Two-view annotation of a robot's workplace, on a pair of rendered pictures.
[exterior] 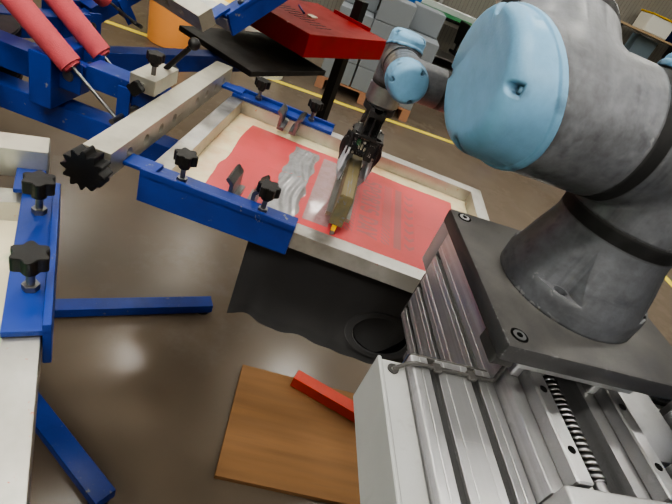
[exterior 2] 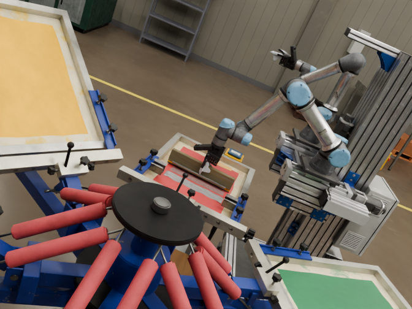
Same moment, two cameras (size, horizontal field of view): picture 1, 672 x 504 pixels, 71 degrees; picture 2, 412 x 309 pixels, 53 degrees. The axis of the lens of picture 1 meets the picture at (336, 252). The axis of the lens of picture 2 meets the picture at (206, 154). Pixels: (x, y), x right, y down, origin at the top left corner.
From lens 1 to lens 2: 2.37 m
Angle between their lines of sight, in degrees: 68
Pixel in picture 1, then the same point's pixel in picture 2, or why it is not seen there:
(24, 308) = (305, 255)
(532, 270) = (328, 171)
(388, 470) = (345, 208)
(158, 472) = not seen: outside the picture
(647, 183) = not seen: hidden behind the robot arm
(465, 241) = (316, 174)
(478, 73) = (341, 159)
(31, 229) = (280, 252)
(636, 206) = not seen: hidden behind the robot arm
